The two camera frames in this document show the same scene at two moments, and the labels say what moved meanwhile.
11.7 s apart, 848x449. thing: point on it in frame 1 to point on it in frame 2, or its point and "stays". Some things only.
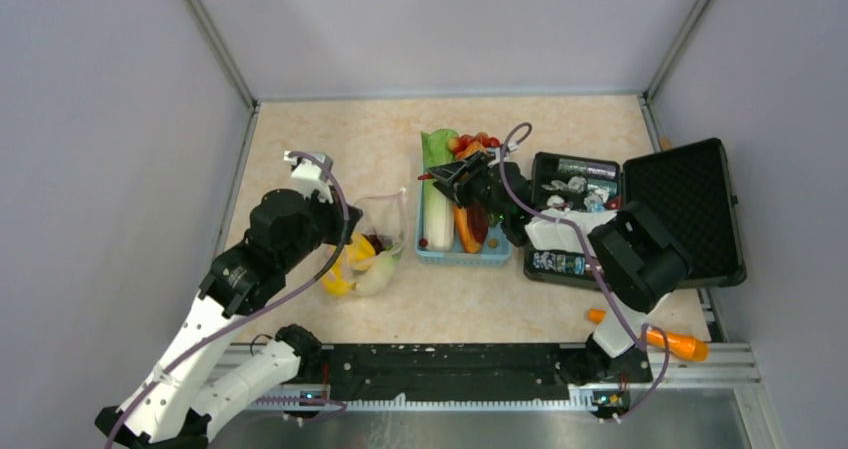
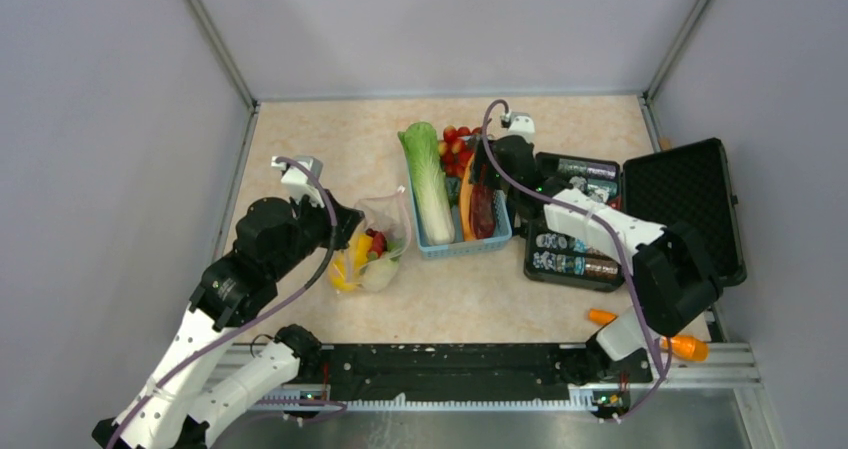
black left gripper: [337, 213] stays
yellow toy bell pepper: [360, 252] stays
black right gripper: [454, 186] to [482, 158]
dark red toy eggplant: [478, 218] stays
